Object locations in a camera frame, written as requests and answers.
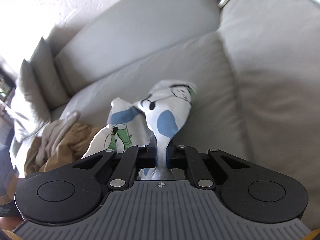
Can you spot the cream white garment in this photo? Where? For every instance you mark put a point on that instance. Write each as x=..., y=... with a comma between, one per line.
x=53, y=132

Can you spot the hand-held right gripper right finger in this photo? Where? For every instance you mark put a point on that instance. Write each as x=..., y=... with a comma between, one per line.
x=171, y=156

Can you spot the large grey pillow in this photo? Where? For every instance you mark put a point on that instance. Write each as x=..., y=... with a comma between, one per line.
x=27, y=100

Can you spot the khaki pants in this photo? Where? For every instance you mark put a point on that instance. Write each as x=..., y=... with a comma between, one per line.
x=75, y=140

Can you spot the grey sofa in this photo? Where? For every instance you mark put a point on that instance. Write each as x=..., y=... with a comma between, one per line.
x=175, y=55

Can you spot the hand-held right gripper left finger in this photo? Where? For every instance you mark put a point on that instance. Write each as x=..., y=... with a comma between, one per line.
x=152, y=155

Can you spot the white blue printed shirt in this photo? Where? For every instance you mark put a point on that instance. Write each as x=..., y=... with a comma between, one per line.
x=165, y=120

